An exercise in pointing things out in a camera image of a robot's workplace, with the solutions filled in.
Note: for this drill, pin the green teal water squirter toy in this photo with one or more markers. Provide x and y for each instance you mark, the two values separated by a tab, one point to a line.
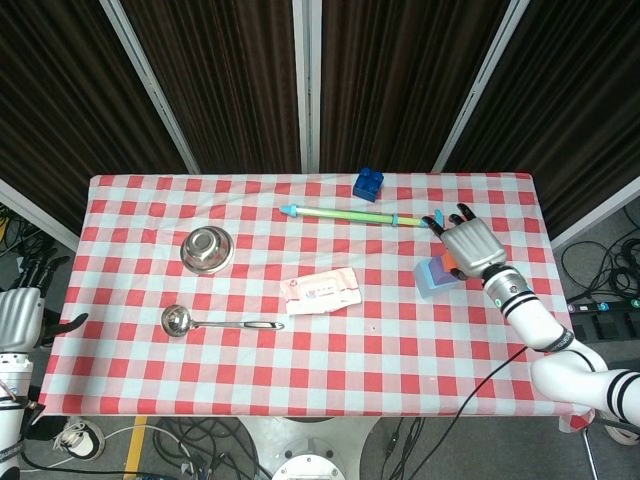
350	215

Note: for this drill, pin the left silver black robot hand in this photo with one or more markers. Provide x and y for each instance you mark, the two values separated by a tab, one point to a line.
20	320

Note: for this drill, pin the large light blue foam cube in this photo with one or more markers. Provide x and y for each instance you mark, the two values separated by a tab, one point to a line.
424	285

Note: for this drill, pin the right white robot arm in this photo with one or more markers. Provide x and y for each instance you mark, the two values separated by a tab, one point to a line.
550	335

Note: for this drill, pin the white lace-up sneaker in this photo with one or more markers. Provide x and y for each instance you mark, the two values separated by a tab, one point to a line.
77	440

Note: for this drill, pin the stainless steel bowl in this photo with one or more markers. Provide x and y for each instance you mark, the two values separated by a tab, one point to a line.
206	250

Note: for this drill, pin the small orange foam cube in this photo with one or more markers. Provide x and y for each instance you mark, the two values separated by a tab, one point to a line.
446	262

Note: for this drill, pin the black foot pedal box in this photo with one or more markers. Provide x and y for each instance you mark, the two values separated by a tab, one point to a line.
607	330

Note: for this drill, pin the grey metal table leg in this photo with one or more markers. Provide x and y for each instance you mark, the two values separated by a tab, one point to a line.
590	455

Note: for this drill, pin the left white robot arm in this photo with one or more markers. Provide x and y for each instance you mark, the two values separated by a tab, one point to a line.
10	410

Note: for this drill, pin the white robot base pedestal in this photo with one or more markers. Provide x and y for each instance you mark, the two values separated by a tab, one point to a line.
310	450

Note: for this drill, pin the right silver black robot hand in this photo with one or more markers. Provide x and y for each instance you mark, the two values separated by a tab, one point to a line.
472	247

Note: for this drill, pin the purple foam cube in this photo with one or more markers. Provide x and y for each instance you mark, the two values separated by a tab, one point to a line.
440	276

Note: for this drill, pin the white partition frame post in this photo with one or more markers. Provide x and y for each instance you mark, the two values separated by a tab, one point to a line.
307	85
595	212
150	85
480	85
35	212

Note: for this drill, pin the stainless steel ladle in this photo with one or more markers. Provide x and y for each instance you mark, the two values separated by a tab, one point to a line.
176	322

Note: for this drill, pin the red white checkered tablecloth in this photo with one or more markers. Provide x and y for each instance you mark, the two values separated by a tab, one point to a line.
310	370

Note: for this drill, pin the pink white wet wipes packet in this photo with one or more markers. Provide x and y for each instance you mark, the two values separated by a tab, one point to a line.
320	292

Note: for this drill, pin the black power strip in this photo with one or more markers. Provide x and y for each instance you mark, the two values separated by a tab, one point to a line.
605	304

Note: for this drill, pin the dark blue building brick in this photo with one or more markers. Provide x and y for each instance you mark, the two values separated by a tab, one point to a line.
367	186

